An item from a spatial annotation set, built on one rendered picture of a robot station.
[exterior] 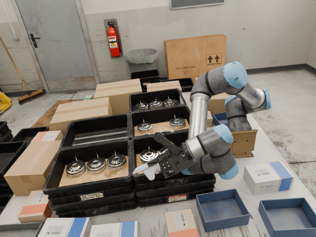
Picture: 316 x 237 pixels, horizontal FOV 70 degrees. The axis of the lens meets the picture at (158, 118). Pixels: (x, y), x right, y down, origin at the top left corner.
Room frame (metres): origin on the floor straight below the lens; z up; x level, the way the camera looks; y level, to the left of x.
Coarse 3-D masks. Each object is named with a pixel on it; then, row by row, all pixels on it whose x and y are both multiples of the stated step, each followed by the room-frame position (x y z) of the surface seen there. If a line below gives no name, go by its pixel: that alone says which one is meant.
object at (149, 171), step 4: (144, 164) 0.56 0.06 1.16; (156, 164) 0.58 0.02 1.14; (136, 168) 0.56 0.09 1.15; (140, 168) 0.55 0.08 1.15; (144, 168) 0.55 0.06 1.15; (148, 168) 0.56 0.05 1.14; (152, 168) 0.56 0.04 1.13; (156, 168) 0.57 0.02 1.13; (136, 172) 0.55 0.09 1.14; (144, 172) 0.55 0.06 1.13; (148, 172) 0.55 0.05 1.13; (152, 172) 0.55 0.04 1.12; (148, 176) 0.54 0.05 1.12; (152, 176) 0.54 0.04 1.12
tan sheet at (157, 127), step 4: (152, 124) 1.32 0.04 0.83; (156, 124) 1.31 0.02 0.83; (160, 124) 1.30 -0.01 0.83; (164, 124) 1.30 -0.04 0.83; (168, 124) 1.29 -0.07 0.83; (188, 124) 1.27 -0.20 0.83; (136, 128) 1.28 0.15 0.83; (156, 128) 1.26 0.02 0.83; (160, 128) 1.25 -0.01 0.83; (164, 128) 1.25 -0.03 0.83; (168, 128) 1.24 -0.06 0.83; (172, 128) 1.24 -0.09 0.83; (184, 128) 1.22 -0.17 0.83; (136, 132) 1.24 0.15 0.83; (152, 132) 1.22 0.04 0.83
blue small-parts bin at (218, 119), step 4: (224, 112) 1.47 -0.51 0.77; (216, 116) 1.46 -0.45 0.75; (220, 116) 1.46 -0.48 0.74; (224, 116) 1.47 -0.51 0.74; (216, 120) 1.38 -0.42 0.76; (220, 120) 1.46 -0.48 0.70; (224, 120) 1.46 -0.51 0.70; (216, 124) 1.38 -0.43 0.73; (220, 124) 1.31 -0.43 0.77; (224, 124) 1.32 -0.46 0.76
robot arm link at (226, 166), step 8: (208, 160) 0.61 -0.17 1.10; (216, 160) 0.58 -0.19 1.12; (224, 160) 0.57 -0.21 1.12; (232, 160) 0.58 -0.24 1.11; (208, 168) 0.60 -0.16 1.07; (216, 168) 0.58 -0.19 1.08; (224, 168) 0.57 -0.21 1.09; (232, 168) 0.57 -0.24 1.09; (224, 176) 0.57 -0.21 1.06; (232, 176) 0.56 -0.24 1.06
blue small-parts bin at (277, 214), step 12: (264, 204) 0.66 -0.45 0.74; (276, 204) 0.66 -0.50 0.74; (288, 204) 0.66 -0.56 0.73; (300, 204) 0.65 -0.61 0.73; (264, 216) 0.60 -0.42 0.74; (276, 216) 0.62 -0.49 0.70; (288, 216) 0.61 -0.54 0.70; (300, 216) 0.61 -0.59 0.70; (312, 216) 0.58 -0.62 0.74; (276, 228) 0.57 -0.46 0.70; (288, 228) 0.56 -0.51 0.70; (300, 228) 0.55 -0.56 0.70; (312, 228) 0.51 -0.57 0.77
